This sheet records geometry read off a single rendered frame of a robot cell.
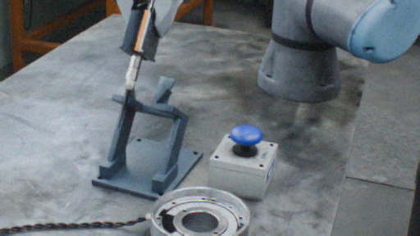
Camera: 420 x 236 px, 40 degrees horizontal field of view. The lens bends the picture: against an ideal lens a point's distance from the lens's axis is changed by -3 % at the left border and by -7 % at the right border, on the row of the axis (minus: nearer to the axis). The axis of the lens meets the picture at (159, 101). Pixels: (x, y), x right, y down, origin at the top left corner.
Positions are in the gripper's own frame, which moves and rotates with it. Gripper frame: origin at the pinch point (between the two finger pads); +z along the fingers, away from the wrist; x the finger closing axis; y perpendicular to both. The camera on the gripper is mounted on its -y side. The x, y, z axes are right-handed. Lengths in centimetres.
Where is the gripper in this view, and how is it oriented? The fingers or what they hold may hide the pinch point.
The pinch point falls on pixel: (144, 26)
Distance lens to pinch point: 70.1
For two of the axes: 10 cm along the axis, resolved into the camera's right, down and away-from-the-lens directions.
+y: 4.1, -3.7, 8.3
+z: -0.2, 9.1, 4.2
